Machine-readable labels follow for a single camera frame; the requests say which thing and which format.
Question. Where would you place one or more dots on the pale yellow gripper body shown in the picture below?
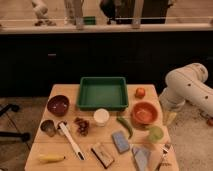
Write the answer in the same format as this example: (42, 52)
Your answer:
(168, 117)

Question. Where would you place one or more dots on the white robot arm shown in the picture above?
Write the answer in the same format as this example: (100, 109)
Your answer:
(186, 84)

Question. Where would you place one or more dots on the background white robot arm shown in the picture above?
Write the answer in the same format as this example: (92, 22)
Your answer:
(41, 11)

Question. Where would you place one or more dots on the green plastic cup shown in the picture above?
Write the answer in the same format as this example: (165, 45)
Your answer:
(155, 134)

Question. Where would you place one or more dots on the white cup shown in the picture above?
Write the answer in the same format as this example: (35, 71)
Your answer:
(101, 117)

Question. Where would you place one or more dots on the metal cup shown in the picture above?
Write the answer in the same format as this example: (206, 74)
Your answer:
(48, 127)

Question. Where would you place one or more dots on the orange bowl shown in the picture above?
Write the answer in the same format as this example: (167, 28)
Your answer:
(144, 113)

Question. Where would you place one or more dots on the metal fork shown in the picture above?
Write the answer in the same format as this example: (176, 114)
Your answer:
(166, 149)

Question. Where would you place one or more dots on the blue grey cloth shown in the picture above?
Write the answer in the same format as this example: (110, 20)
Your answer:
(141, 156)

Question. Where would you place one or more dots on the blue sponge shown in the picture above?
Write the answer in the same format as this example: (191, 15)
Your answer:
(120, 142)

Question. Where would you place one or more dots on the green plastic tray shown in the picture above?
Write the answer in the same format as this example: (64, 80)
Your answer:
(109, 93)

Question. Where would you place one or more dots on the wooden block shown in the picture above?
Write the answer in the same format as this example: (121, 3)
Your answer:
(101, 153)

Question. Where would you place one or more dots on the brown dried food pile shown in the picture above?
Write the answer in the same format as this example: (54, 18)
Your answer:
(83, 126)

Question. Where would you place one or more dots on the dark red bowl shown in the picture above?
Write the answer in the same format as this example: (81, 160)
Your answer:
(58, 105)

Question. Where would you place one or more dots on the yellow banana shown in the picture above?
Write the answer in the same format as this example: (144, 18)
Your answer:
(44, 158)

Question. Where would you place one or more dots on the small green box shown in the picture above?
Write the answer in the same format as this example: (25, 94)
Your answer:
(89, 20)

